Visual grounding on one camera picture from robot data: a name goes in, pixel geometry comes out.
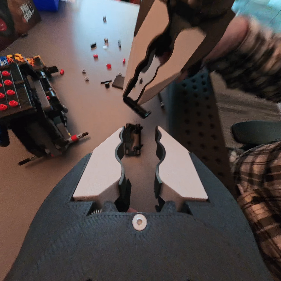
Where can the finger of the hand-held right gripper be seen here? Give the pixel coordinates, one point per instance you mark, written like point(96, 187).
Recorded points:
point(149, 22)
point(175, 61)

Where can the small black toy pin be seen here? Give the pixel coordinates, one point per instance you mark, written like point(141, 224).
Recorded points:
point(93, 45)

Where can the short black axle with stop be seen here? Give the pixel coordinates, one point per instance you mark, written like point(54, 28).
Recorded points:
point(161, 101)

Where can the blue storage bin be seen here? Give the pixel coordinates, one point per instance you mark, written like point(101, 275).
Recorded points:
point(46, 4)

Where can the black toy pin bar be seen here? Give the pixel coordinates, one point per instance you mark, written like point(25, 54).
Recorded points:
point(105, 82)

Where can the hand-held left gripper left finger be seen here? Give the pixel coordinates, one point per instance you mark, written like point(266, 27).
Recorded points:
point(96, 173)

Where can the dark perforated panel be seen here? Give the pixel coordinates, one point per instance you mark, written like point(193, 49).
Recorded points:
point(197, 120)

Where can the flame-printed toy truck model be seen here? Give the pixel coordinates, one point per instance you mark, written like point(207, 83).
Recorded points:
point(28, 98)

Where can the toy truck set box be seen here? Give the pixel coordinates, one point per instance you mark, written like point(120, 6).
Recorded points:
point(15, 17)

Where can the black flat square toy panel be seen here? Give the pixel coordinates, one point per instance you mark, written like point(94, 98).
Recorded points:
point(118, 83)

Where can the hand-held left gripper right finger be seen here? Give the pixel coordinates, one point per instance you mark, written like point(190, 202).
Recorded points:
point(182, 175)

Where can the short black toy beam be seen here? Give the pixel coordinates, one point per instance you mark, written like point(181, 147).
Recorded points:
point(136, 107)

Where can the person's right hand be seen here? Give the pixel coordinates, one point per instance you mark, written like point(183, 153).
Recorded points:
point(230, 37)

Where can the grey desk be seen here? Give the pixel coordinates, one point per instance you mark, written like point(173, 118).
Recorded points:
point(92, 109)

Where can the black office chair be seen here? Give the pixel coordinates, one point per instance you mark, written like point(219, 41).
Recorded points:
point(256, 131)

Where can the person's right forearm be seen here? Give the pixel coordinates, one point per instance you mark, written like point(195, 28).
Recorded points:
point(259, 61)

